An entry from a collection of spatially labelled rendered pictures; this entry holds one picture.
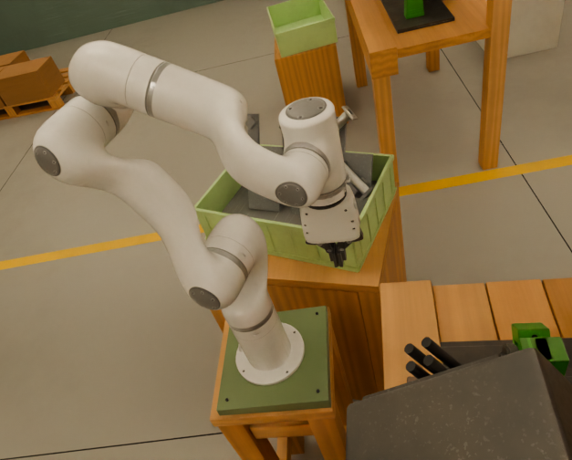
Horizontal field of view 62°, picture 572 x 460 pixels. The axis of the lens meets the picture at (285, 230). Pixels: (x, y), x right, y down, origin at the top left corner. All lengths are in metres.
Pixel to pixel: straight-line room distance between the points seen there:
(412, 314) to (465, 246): 1.44
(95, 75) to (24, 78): 5.11
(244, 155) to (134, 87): 0.22
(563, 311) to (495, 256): 1.33
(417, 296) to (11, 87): 5.31
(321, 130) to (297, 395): 0.73
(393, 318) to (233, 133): 0.77
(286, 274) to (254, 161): 0.97
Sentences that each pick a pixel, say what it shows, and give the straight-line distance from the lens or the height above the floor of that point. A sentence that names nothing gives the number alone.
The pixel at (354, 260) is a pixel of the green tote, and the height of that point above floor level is 0.85.
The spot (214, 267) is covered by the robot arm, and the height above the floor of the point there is 1.31.
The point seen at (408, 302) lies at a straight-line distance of 1.33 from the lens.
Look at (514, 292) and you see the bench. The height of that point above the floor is 0.88.
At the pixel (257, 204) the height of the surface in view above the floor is 0.87.
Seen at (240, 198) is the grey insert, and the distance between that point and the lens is 1.88.
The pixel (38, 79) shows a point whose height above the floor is 0.35.
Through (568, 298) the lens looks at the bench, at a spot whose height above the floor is 0.88.
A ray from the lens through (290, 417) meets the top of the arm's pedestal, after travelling 1.27.
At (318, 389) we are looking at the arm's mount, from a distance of 1.23.
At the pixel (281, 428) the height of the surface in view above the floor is 0.73.
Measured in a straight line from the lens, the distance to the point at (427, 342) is 0.42.
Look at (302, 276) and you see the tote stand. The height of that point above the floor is 0.79.
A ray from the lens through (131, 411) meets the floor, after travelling 2.54.
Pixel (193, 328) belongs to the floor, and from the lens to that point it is 2.65.
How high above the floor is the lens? 1.96
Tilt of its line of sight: 42 degrees down
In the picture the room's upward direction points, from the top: 17 degrees counter-clockwise
